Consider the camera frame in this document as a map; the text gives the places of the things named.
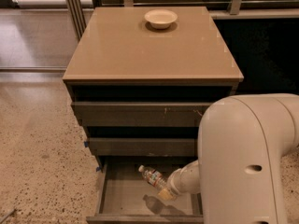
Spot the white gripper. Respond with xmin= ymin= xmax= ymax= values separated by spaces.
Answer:
xmin=158 ymin=169 xmax=181 ymax=201

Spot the clear plastic water bottle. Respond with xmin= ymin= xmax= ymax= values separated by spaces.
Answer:
xmin=138 ymin=165 xmax=167 ymax=190

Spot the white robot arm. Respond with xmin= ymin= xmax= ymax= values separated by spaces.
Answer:
xmin=167 ymin=93 xmax=299 ymax=224

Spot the open bottom grey drawer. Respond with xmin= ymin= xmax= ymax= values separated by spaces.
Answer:
xmin=86 ymin=157 xmax=204 ymax=224

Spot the middle grey drawer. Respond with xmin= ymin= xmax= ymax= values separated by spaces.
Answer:
xmin=87 ymin=138 xmax=197 ymax=157

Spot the top grey drawer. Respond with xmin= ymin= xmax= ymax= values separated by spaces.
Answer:
xmin=71 ymin=102 xmax=210 ymax=127

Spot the tan drawer cabinet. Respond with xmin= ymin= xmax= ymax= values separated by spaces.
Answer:
xmin=62 ymin=6 xmax=244 ymax=173

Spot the metal rod on floor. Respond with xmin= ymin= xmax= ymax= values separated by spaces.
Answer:
xmin=0 ymin=209 xmax=16 ymax=224

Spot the white bowl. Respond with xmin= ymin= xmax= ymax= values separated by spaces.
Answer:
xmin=144 ymin=9 xmax=178 ymax=29

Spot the metal window frame post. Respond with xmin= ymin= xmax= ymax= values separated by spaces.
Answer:
xmin=65 ymin=0 xmax=86 ymax=40

